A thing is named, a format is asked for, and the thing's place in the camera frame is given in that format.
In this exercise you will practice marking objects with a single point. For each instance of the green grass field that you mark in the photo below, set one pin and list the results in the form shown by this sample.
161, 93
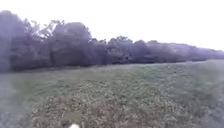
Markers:
126, 93

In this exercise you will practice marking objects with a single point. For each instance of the robot's own part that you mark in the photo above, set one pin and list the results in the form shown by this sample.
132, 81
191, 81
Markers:
74, 126

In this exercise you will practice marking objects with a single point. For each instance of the row of trees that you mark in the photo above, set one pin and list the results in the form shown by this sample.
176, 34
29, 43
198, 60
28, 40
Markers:
73, 46

